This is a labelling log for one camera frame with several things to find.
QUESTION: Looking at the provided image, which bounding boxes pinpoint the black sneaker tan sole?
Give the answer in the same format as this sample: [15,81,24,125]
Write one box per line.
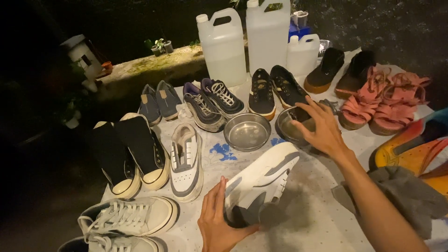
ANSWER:
[269,64,311,110]
[248,68,277,122]

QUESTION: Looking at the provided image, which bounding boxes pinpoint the person's left hand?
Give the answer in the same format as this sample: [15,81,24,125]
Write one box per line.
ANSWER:
[197,176,260,252]

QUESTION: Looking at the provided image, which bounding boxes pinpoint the small white plastic jerrycan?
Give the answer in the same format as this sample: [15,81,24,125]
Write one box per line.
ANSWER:
[286,34,321,78]

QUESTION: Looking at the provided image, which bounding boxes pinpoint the pink strappy sandal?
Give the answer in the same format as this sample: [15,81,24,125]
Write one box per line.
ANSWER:
[337,66,392,131]
[369,71,432,137]

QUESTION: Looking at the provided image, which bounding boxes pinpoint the blue-grey slip-on shoe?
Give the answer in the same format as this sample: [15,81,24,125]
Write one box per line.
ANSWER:
[138,84,162,127]
[155,80,183,122]

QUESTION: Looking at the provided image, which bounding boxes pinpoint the white garden lantern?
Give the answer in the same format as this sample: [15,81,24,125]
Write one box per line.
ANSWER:
[59,34,104,82]

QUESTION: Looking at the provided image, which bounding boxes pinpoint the small white rag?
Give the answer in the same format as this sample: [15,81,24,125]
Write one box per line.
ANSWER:
[176,103,194,120]

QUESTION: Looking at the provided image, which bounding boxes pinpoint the grey cloth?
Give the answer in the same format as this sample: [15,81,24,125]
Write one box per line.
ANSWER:
[331,166,448,241]

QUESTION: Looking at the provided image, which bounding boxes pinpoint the white grey leather sneaker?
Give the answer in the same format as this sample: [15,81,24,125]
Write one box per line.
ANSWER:
[224,142,300,229]
[170,122,204,203]

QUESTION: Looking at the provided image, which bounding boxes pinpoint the white potted plant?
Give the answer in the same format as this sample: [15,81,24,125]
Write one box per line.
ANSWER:
[60,100,82,130]

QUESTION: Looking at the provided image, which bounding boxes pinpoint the mossy concrete ledge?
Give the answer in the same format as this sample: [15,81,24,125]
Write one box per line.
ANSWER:
[97,43,208,103]

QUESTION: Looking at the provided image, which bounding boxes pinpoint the blue plastic box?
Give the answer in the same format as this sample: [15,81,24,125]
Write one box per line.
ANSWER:
[288,20,312,43]

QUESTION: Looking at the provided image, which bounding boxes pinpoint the large white plastic jerrycan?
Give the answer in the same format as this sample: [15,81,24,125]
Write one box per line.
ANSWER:
[196,7,248,88]
[245,0,291,76]

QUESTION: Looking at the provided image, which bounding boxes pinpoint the white plant pot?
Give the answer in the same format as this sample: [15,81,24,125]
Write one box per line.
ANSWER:
[292,10,309,28]

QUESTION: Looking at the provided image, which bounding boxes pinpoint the person's right hand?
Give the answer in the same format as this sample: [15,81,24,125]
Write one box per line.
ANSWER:
[290,95,350,161]

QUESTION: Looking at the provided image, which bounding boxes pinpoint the steel bowl with water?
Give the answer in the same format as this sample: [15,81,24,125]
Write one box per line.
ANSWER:
[275,106,316,147]

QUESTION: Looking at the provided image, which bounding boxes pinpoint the empty steel bowl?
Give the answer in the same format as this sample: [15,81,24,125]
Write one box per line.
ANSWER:
[223,113,272,152]

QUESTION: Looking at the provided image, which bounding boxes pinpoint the white tablecloth blue flowers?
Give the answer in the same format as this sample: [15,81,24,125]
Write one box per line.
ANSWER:
[101,48,448,252]

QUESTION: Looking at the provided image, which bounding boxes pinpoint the white canvas lace-up sneaker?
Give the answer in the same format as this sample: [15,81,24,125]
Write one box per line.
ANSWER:
[77,196,179,243]
[57,234,166,252]

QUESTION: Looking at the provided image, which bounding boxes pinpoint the orange yellow football boot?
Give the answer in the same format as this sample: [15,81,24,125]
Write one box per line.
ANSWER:
[374,108,448,176]
[418,167,448,197]

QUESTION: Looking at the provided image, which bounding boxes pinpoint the black high-top canvas shoe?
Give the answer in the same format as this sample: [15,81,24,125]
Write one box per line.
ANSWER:
[92,121,142,200]
[115,112,171,191]

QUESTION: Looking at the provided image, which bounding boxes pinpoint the small potted plants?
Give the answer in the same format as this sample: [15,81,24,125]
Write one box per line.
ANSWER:
[144,38,174,57]

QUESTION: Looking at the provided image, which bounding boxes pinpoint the purple grey running shoe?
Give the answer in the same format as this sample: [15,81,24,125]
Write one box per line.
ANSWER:
[200,78,247,120]
[182,82,227,133]

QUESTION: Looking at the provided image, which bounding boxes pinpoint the black suede platform shoe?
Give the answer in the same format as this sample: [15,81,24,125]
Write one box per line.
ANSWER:
[334,50,377,100]
[303,47,346,95]

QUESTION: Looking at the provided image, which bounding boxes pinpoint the small wire basket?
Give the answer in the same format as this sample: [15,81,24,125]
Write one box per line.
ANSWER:
[318,39,333,58]

